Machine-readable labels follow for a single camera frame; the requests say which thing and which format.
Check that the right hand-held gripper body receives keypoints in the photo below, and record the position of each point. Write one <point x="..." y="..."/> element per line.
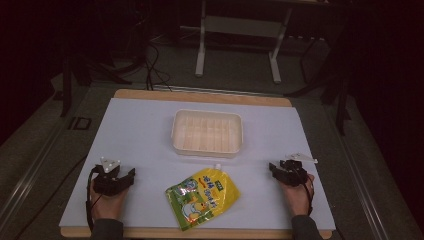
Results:
<point x="293" y="173"/>

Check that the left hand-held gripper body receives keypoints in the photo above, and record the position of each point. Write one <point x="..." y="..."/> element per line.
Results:
<point x="106" y="183"/>

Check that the person's left hand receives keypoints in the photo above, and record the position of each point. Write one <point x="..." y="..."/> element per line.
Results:
<point x="108" y="205"/>

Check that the person's right hand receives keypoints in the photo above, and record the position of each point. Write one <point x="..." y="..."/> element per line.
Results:
<point x="298" y="198"/>

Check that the white table mat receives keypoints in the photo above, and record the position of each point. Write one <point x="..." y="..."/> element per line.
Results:
<point x="146" y="133"/>

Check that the white plastic basket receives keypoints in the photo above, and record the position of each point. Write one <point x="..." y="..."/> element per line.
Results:
<point x="207" y="133"/>

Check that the yellow green spout pouch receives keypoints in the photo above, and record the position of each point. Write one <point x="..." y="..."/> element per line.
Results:
<point x="200" y="198"/>

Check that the black metal stand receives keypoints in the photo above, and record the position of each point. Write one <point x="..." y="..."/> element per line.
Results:
<point x="83" y="71"/>
<point x="333" y="90"/>

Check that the black rectangular floor bracket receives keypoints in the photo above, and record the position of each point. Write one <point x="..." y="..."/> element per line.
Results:
<point x="80" y="123"/>

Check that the metal floor rail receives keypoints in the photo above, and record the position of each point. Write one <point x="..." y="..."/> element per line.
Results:
<point x="30" y="173"/>
<point x="363" y="190"/>

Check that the white metal desk frame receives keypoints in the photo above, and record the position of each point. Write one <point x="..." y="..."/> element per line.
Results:
<point x="241" y="26"/>

